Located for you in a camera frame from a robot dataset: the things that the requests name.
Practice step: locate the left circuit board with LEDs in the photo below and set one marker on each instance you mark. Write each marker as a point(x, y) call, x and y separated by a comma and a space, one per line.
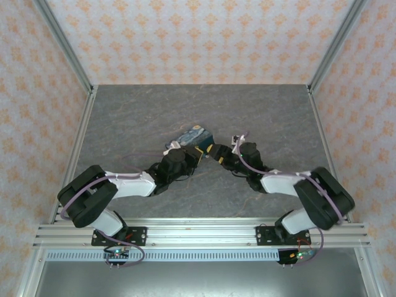
point(117, 254)

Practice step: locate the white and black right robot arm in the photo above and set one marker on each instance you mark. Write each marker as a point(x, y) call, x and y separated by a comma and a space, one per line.
point(278, 184)

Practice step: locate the circuit board with leds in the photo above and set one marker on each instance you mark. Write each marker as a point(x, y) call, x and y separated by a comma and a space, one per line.
point(117, 254)
point(297, 255)

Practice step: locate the blue starry night pouch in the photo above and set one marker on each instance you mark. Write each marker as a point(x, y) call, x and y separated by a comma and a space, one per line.
point(193, 136)

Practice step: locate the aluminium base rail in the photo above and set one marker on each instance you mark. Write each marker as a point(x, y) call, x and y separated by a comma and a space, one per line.
point(201, 232)

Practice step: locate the aluminium table side rail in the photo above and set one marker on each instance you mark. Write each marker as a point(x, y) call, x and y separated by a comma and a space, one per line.
point(81, 136)
point(325, 136)

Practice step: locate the right circuit board with LEDs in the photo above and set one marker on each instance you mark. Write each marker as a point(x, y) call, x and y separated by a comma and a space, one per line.
point(297, 255)

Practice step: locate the aluminium frame post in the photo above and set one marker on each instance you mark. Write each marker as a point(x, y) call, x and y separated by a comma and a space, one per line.
point(338, 43)
point(62, 43)

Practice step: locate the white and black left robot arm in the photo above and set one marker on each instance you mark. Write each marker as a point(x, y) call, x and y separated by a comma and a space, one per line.
point(133, 185)

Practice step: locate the grey steel lower panel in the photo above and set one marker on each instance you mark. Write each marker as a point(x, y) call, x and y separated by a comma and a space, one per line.
point(201, 280)

